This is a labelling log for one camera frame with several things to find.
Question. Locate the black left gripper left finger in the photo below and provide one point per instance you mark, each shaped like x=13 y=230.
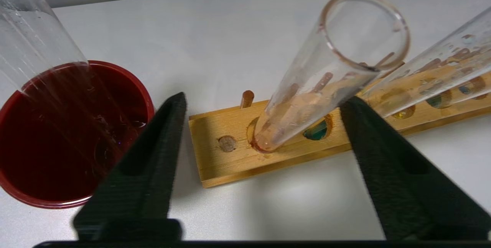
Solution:
x=142 y=171

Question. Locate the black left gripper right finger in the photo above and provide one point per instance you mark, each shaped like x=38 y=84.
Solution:
x=402 y=179

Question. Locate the glass test tube blue pigment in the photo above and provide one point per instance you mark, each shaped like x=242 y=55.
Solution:
x=441 y=60

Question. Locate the glass test tube red pigment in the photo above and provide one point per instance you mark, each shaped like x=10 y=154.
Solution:
x=307 y=98

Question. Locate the wooden test tube rack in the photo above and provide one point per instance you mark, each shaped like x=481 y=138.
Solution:
x=230 y=163

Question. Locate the empty glass test tube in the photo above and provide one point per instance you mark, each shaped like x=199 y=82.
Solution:
x=27 y=29

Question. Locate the dark red plastic cup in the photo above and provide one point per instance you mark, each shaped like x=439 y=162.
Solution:
x=38 y=179

